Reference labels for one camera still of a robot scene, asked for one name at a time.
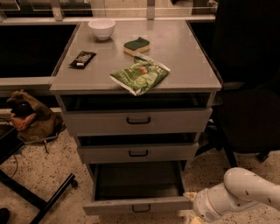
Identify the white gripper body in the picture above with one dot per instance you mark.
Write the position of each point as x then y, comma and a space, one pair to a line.
203, 205

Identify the cream foam-padded gripper finger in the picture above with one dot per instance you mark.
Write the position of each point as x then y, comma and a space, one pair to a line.
197, 220
190, 195

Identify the grey bottom drawer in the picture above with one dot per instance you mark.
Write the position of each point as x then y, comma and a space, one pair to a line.
136, 188

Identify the grey drawer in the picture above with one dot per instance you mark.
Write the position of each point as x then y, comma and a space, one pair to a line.
136, 188
125, 114
136, 148

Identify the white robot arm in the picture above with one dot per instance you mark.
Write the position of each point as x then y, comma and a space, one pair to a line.
241, 190

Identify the grey middle drawer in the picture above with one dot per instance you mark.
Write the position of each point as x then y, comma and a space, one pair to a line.
136, 148

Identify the grey drawer cabinet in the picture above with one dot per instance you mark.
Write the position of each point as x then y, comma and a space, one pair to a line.
171, 43

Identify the grey top drawer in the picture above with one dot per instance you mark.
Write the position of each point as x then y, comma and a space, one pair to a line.
125, 114

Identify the green chips bag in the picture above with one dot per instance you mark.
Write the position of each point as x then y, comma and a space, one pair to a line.
142, 76

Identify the green yellow sponge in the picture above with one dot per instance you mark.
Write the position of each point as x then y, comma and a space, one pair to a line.
139, 45

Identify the black office chair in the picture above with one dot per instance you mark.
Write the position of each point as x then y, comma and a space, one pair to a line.
246, 53

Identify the brown backpack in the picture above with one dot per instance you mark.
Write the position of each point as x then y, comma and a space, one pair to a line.
34, 121

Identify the black snack bar wrapper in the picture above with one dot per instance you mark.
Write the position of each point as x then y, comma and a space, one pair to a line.
82, 59

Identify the white ceramic bowl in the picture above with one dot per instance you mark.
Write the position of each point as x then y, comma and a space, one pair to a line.
102, 28

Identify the grey window rail frame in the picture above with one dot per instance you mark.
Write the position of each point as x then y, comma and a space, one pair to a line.
43, 12

